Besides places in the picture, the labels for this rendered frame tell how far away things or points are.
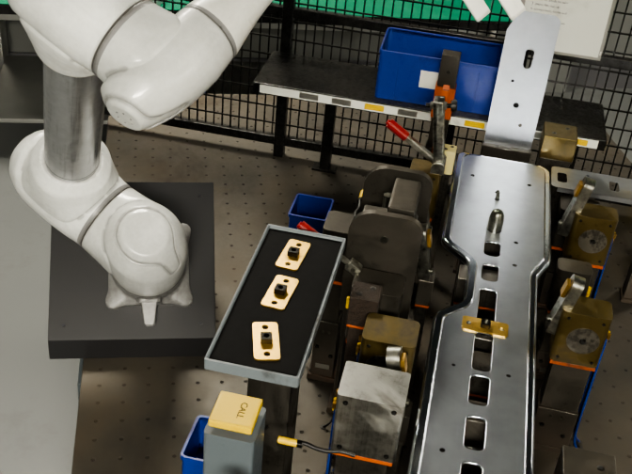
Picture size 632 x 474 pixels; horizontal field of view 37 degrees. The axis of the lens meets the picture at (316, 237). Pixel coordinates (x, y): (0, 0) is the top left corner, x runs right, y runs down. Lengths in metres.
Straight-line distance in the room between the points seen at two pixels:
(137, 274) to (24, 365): 1.36
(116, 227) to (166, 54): 0.57
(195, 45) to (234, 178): 1.38
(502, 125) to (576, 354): 0.73
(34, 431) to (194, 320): 1.00
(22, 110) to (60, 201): 2.35
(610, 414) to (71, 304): 1.16
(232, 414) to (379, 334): 0.37
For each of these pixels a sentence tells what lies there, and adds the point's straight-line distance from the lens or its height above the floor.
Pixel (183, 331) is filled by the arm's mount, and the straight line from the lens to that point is 2.03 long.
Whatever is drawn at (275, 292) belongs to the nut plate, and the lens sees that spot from 1.48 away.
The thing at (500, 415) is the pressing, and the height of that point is 1.00.
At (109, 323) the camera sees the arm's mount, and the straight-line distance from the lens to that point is 2.04.
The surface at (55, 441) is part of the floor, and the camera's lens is 2.88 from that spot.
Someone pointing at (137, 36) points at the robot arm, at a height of 1.56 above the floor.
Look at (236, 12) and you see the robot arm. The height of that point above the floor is 1.57.
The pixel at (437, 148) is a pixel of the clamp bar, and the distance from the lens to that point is 2.06.
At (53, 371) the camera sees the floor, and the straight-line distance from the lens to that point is 3.10.
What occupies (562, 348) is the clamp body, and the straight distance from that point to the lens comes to 1.81.
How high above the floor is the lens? 2.06
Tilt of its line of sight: 34 degrees down
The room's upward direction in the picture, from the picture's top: 6 degrees clockwise
